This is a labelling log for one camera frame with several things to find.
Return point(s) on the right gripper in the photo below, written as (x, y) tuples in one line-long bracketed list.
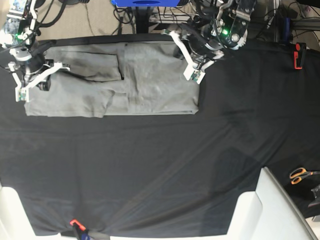
[(19, 27)]

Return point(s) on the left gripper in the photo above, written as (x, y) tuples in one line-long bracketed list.
[(219, 26)]

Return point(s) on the grey T-shirt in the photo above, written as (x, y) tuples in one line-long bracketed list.
[(116, 79)]

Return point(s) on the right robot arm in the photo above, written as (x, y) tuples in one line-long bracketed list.
[(19, 28)]

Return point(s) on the white power strip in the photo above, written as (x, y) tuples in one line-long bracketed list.
[(177, 18)]

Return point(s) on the blue clamp on right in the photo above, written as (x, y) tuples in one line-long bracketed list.
[(286, 34)]

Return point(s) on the red clamp on right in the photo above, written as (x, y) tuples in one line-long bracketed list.
[(299, 55)]

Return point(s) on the blue plastic box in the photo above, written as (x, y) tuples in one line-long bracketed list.
[(145, 3)]

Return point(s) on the black table cloth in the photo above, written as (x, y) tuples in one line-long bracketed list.
[(168, 176)]

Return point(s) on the orange black clamp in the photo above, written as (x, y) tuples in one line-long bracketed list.
[(79, 230)]

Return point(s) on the orange handled scissors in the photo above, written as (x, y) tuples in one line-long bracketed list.
[(300, 174)]

